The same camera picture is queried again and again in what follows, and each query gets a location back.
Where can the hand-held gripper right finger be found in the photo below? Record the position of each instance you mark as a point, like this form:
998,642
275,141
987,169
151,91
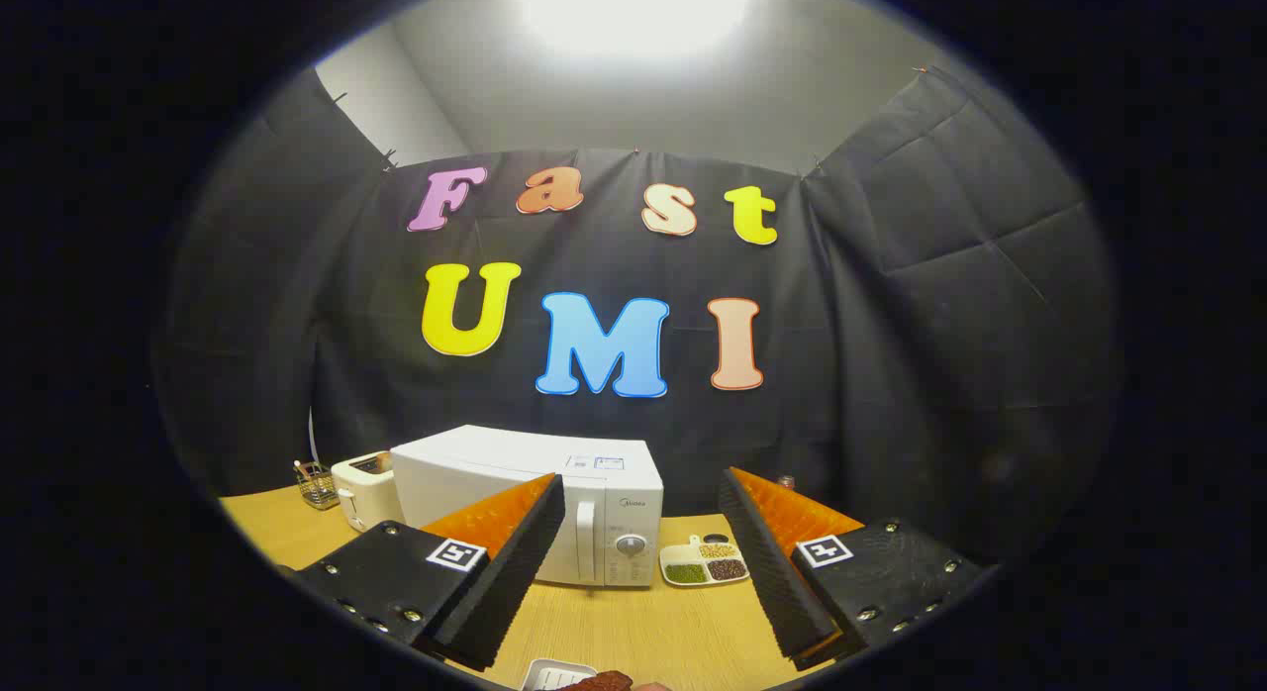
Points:
777,582

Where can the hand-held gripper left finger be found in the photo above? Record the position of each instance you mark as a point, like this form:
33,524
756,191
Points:
515,582

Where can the white toaster oven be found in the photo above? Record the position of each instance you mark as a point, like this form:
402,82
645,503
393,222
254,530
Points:
515,458

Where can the brown meat steak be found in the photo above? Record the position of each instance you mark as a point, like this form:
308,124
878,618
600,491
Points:
599,683

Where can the white bread toaster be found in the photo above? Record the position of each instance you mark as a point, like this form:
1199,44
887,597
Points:
361,498

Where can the divided white bean dish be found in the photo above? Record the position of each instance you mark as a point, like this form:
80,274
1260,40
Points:
683,572

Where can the small white ridged tray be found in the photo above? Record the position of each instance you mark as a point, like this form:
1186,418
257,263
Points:
544,674

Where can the toasted bread slice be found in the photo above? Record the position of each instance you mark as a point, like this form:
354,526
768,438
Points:
381,461

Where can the bright ceiling light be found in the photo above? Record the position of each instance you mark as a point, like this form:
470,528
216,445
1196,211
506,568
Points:
633,13

